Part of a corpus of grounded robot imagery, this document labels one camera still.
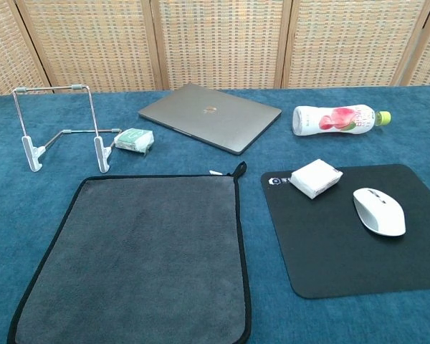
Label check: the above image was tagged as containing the white bottle peach label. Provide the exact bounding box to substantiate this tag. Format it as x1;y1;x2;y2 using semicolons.
292;105;393;137

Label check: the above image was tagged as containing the grey laptop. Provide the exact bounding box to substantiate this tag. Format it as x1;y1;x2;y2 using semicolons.
138;83;283;156

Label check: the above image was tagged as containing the silver metal wire stand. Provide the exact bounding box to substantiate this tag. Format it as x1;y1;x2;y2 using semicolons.
11;83;121;174

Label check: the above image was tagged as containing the blue cloth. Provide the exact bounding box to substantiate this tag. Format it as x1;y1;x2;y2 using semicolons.
6;161;254;344

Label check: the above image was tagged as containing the black mouse pad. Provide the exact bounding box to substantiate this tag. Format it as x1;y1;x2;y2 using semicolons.
260;163;430;300

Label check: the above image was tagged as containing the teal carpet table cover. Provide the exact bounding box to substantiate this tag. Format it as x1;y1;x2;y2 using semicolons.
0;84;430;344

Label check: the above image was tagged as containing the wicker folding screen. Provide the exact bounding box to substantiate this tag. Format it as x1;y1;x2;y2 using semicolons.
0;0;430;97

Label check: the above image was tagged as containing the white computer mouse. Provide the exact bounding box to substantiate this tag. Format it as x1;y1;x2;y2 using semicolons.
353;187;407;237

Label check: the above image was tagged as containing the white tissue pack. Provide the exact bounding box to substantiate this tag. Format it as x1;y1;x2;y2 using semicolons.
290;158;344;200

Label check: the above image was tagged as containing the green tissue pack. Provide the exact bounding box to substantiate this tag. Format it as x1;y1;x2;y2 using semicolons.
113;127;155;156

